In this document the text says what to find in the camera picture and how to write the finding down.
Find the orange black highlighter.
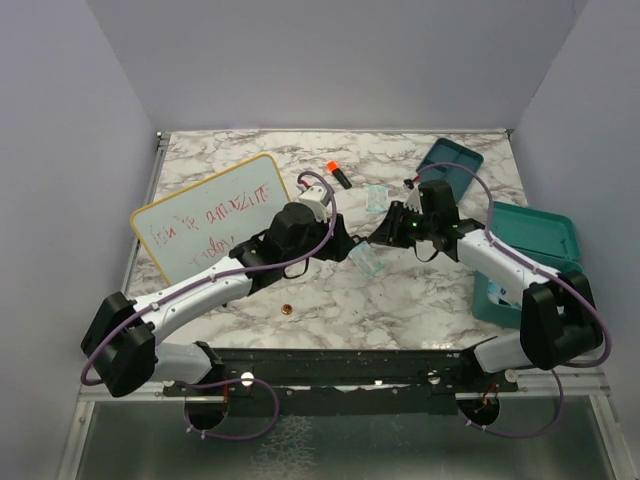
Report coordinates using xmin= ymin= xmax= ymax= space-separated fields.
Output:
xmin=327 ymin=161 xmax=352 ymax=190

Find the teal medicine box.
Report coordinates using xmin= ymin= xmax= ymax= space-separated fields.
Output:
xmin=472 ymin=202 xmax=582 ymax=329

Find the large blue bandage packet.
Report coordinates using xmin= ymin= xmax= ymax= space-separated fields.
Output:
xmin=487 ymin=280 xmax=519 ymax=308

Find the blue divided tray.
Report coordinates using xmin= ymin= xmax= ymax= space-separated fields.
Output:
xmin=416 ymin=138 xmax=484 ymax=203

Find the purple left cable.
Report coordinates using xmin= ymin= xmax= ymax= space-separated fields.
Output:
xmin=79 ymin=170 xmax=337 ymax=387

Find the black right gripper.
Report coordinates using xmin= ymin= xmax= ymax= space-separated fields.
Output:
xmin=368 ymin=200 xmax=436 ymax=249

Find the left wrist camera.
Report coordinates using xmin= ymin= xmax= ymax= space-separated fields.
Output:
xmin=296 ymin=183 xmax=330 ymax=223

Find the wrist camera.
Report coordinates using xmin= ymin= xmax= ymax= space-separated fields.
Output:
xmin=296 ymin=183 xmax=330 ymax=223
xmin=403 ymin=176 xmax=423 ymax=214

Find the white dressing packet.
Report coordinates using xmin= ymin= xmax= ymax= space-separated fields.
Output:
xmin=366 ymin=185 xmax=389 ymax=213

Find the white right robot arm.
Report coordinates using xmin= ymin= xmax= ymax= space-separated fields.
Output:
xmin=368 ymin=180 xmax=604 ymax=391

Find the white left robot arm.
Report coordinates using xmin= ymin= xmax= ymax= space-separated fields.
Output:
xmin=80 ymin=202 xmax=356 ymax=398

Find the yellow framed whiteboard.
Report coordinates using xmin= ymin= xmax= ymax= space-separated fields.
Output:
xmin=130 ymin=154 xmax=290 ymax=285

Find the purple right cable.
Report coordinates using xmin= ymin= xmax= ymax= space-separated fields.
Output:
xmin=412 ymin=160 xmax=614 ymax=439

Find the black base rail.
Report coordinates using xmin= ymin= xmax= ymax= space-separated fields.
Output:
xmin=163 ymin=348 xmax=517 ymax=417

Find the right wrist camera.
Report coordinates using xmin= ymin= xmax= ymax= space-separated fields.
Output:
xmin=403 ymin=176 xmax=423 ymax=214

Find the purple cable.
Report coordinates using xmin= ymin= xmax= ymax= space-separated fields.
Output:
xmin=79 ymin=170 xmax=337 ymax=387
xmin=412 ymin=160 xmax=614 ymax=439

